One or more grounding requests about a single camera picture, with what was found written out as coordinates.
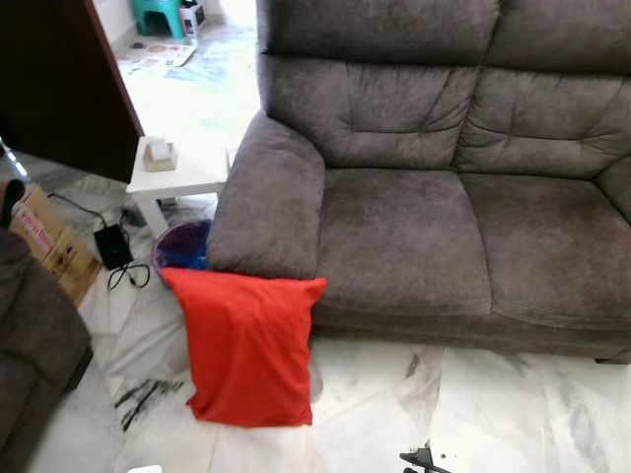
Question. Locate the red pillow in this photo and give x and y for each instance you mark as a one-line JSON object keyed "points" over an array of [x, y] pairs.
{"points": [[246, 345]]}

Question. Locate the grey fabric sofa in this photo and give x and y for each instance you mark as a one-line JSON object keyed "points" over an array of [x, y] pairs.
{"points": [[414, 227]]}

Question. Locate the purple waste bin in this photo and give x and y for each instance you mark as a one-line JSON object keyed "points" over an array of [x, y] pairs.
{"points": [[182, 246]]}

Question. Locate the white side table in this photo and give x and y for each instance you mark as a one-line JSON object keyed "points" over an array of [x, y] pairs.
{"points": [[182, 177]]}

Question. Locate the black power adapter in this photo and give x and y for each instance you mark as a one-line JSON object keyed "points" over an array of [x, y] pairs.
{"points": [[113, 246]]}

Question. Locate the beige tissue box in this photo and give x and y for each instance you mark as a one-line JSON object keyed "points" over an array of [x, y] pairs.
{"points": [[159, 155]]}

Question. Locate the grey fabric armchair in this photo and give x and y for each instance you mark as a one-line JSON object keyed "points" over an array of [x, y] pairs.
{"points": [[35, 345]]}

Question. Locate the cardboard box with red print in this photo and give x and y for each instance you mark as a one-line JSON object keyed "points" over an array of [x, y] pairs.
{"points": [[54, 246]]}

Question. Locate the printed paper sheet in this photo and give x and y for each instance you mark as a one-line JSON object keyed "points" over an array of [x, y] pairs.
{"points": [[156, 54]]}

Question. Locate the small white box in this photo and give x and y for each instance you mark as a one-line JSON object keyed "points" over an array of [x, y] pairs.
{"points": [[192, 17]]}

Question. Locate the green plastic stool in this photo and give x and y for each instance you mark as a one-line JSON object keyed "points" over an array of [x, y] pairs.
{"points": [[158, 15]]}

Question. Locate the dark brown wooden door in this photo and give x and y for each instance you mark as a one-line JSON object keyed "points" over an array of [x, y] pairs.
{"points": [[59, 79]]}

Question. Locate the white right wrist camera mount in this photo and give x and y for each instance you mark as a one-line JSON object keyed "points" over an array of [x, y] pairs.
{"points": [[452, 461]]}

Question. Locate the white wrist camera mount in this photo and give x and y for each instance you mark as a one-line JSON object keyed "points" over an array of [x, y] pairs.
{"points": [[452, 461], [145, 469]]}

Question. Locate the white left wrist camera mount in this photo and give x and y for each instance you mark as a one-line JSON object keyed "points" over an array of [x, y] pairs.
{"points": [[145, 469]]}

